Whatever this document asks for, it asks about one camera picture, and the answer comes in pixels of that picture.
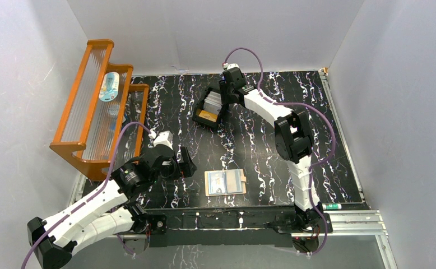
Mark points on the white magnetic stripe card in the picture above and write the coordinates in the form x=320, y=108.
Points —
x=234, y=181

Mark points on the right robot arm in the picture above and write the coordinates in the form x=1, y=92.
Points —
x=293, y=139

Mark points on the orange wooden tiered rack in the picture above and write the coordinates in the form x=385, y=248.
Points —
x=83, y=138

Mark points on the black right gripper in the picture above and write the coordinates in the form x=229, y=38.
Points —
x=223, y=87

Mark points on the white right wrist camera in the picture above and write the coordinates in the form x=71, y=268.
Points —
x=229, y=66

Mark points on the black plastic card bin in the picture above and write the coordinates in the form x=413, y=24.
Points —
x=199, y=107

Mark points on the aluminium frame rail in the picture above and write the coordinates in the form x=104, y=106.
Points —
x=353, y=223

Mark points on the blue white blister pack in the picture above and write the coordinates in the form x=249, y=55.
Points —
x=109, y=87

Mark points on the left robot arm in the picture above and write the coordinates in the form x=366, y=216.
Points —
x=108, y=210

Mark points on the stack of white cards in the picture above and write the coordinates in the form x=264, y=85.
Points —
x=213, y=103

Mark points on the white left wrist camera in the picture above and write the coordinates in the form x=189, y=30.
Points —
x=164, y=138

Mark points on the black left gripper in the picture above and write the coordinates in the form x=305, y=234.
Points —
x=182, y=163

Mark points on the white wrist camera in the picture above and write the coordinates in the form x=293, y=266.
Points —
x=164, y=138
x=229, y=66

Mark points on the blue items on rack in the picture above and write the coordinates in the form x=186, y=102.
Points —
x=113, y=113

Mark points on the white green marker pen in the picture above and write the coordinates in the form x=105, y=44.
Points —
x=331, y=206

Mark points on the tan blue card holder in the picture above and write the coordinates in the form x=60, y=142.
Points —
x=244, y=180

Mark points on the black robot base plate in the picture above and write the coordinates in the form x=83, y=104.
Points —
x=282, y=226

